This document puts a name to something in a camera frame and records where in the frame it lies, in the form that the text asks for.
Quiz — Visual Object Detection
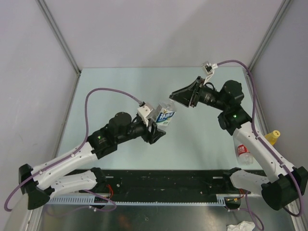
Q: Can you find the blue white label water bottle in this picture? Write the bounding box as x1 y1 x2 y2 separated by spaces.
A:
154 99 176 130

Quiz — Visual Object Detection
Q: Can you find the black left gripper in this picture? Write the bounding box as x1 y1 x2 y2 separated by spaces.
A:
116 117 166 144

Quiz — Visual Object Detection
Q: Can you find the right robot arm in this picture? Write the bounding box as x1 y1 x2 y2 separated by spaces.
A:
169 77 308 211

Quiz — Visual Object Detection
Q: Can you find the yellow juice bottle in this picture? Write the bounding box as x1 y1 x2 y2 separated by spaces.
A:
264 130 281 145

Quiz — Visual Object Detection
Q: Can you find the left aluminium frame post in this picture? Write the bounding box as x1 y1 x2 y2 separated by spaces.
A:
35 0 81 76

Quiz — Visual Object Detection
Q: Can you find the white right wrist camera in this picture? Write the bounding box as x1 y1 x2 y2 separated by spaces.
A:
202 62 218 84

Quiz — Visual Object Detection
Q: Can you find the grey slotted cable duct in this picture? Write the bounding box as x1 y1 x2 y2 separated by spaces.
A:
48 194 228 207

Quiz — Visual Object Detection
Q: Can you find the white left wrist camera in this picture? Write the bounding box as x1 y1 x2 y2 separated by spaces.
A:
137 102 154 127

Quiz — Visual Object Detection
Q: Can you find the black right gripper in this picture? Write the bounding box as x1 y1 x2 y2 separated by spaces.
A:
170 76 228 111

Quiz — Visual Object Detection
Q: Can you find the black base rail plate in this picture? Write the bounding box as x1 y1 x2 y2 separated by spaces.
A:
79 169 252 203

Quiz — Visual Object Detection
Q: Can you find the aluminium frame post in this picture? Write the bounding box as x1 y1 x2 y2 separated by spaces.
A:
35 0 81 76
247 0 293 70

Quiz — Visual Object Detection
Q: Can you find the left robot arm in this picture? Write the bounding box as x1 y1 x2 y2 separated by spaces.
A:
19 112 166 210

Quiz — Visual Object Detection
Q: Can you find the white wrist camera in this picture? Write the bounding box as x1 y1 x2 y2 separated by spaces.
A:
202 62 218 84
137 102 154 127

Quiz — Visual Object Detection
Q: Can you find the red label water bottle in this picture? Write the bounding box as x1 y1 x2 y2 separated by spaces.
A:
234 141 254 165

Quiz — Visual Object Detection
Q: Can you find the right aluminium frame post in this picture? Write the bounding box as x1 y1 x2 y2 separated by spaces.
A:
247 0 293 70

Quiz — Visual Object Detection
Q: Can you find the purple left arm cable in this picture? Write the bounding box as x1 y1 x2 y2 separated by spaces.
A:
4 88 145 212

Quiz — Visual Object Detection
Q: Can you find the crumpled white tissue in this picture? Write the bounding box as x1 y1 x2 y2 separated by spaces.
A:
227 221 256 231

